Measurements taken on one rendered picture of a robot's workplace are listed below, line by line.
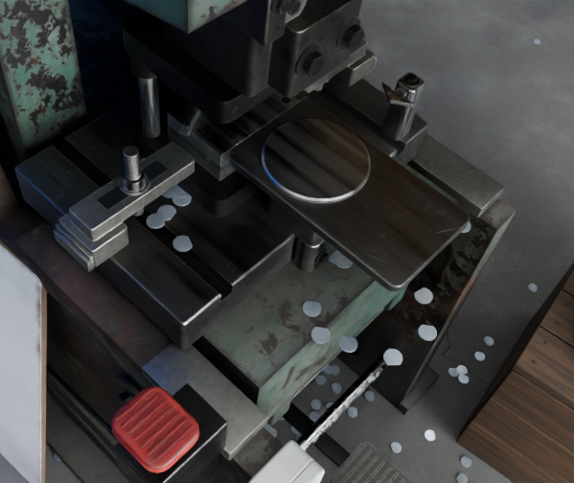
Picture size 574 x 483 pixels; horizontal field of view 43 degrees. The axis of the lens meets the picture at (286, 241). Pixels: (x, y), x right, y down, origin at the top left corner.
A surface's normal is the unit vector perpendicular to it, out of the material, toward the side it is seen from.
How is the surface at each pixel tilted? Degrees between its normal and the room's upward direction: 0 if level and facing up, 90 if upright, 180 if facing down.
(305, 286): 0
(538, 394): 90
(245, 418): 0
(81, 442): 0
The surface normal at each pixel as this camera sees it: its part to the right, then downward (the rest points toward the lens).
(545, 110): 0.10, -0.58
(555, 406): -0.59, 0.62
